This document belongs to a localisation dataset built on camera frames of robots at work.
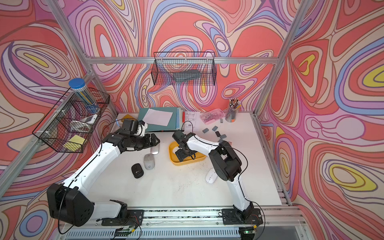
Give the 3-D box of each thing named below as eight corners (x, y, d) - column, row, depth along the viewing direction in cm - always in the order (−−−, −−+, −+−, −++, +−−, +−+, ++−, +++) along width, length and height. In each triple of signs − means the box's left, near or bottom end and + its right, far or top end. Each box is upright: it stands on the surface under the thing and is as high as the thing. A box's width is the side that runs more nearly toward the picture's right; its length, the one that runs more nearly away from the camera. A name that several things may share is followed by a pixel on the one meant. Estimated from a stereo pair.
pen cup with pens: (226, 122, 117) (230, 106, 104) (224, 114, 123) (228, 98, 110) (236, 122, 117) (241, 106, 104) (234, 114, 123) (239, 98, 110)
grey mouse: (142, 169, 92) (141, 167, 90) (145, 155, 98) (144, 153, 96) (154, 169, 92) (153, 167, 90) (156, 155, 98) (156, 153, 96)
